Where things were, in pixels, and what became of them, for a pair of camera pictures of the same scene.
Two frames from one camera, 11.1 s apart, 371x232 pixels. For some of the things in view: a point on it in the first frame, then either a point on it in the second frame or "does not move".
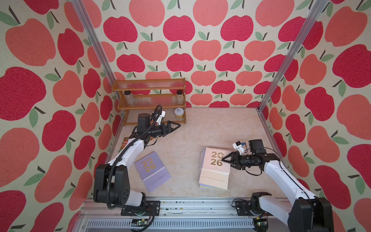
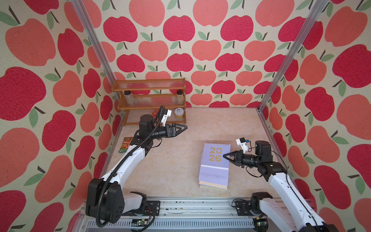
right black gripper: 230,162 does not move
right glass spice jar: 179,95 does not move
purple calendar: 152,170 to 214,167
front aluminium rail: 180,215 does not move
